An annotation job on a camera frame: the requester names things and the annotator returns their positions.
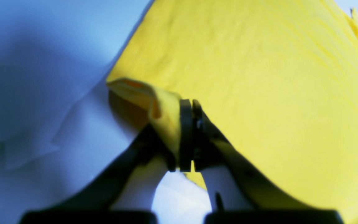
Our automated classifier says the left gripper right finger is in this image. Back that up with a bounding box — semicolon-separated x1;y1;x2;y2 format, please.
193;100;344;224

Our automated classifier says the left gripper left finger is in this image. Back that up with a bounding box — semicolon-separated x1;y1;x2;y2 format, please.
20;99;193;224

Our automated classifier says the orange yellow T-shirt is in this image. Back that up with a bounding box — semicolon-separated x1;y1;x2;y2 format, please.
106;0;358;224

